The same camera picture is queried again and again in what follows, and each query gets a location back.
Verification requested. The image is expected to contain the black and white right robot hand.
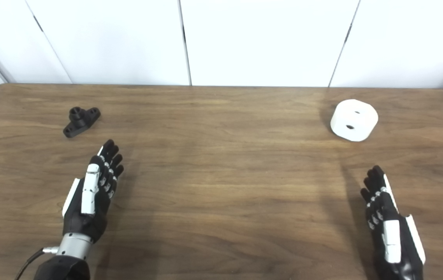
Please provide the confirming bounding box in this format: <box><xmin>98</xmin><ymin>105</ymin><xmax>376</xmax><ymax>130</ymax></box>
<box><xmin>360</xmin><ymin>165</ymin><xmax>426</xmax><ymax>280</ymax></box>

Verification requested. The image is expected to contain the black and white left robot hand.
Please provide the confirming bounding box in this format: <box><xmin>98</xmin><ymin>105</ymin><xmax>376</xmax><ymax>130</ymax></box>
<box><xmin>62</xmin><ymin>139</ymin><xmax>125</xmax><ymax>243</ymax></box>

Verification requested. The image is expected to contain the black flanged holder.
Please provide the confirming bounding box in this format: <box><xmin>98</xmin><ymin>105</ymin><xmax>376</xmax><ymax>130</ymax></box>
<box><xmin>63</xmin><ymin>107</ymin><xmax>101</xmax><ymax>138</ymax></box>

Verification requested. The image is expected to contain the round white piece with holes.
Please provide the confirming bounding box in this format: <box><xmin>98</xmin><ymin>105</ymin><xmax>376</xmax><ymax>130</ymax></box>
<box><xmin>330</xmin><ymin>99</ymin><xmax>379</xmax><ymax>142</ymax></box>

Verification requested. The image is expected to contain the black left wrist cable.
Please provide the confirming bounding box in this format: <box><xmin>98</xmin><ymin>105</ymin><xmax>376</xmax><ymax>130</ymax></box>
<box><xmin>14</xmin><ymin>247</ymin><xmax>59</xmax><ymax>280</ymax></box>

